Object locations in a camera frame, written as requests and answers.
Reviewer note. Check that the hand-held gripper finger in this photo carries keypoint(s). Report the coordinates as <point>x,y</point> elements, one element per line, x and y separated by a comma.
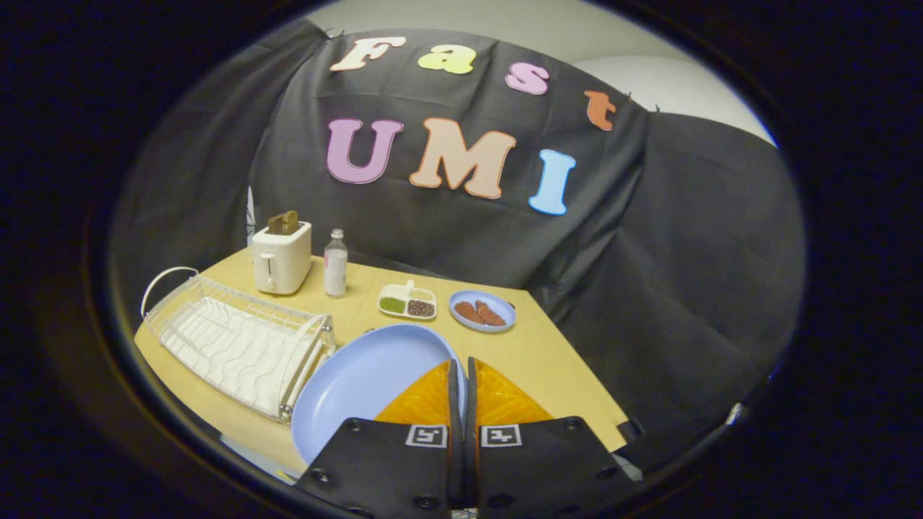
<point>471,404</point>
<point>454,404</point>

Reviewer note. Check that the large blue plate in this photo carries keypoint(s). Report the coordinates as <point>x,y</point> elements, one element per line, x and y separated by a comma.
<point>360,382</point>

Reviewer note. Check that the small blue plate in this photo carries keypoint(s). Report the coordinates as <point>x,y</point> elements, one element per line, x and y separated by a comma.
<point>482,311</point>

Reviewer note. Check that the brown sausage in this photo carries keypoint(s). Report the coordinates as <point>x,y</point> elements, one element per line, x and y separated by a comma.
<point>492,314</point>
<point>469,312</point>

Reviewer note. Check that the white divided tray with beans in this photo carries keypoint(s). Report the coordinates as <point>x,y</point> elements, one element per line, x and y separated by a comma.
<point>407,301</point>

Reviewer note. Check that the clear plastic bottle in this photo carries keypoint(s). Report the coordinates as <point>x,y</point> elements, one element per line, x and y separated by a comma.
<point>335,267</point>

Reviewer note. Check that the black backdrop cloth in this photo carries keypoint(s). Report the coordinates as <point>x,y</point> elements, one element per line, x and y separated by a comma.
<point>649,274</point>

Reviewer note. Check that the white toaster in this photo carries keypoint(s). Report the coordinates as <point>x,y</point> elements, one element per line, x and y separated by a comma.
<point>281,258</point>

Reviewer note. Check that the toast slice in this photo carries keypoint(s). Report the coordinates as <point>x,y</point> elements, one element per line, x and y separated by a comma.
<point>283,222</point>

